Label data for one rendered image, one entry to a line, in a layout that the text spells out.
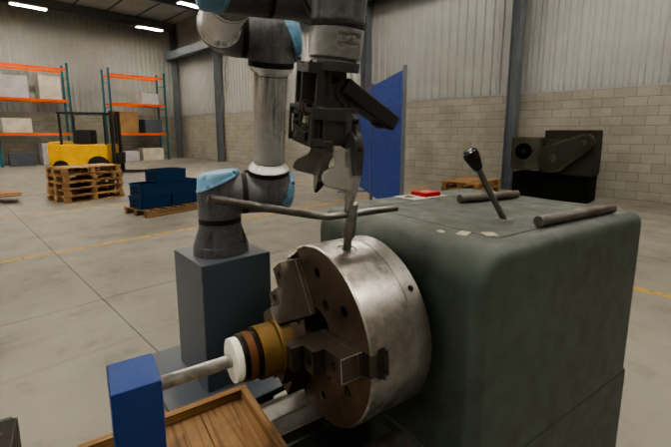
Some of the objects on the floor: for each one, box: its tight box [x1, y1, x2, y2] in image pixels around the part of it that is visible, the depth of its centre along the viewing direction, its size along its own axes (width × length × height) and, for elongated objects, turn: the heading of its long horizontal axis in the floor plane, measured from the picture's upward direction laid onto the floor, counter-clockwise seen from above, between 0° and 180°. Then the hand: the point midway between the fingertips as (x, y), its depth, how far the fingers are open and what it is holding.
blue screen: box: [337, 65, 407, 200], centre depth 751 cm, size 412×80×235 cm
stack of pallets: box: [45, 164, 125, 204], centre depth 869 cm, size 126×86×73 cm
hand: (335, 195), depth 62 cm, fingers open, 9 cm apart
